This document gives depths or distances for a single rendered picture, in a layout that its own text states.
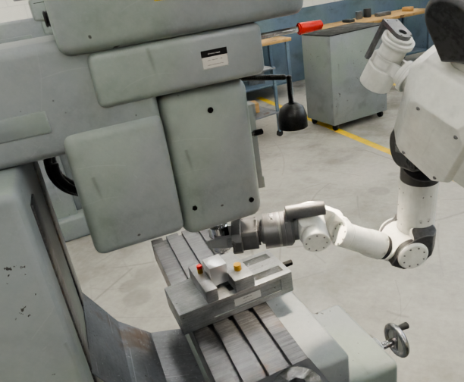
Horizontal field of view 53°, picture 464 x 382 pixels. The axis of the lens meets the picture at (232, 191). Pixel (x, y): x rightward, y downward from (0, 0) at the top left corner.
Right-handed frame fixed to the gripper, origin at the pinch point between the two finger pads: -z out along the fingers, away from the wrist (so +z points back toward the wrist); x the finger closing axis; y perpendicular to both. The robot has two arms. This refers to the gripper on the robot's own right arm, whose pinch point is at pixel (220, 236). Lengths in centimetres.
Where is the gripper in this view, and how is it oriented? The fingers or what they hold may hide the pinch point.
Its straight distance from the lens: 116.7
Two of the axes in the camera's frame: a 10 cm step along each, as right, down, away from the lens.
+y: 1.5, 9.0, 4.1
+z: 9.9, -1.4, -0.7
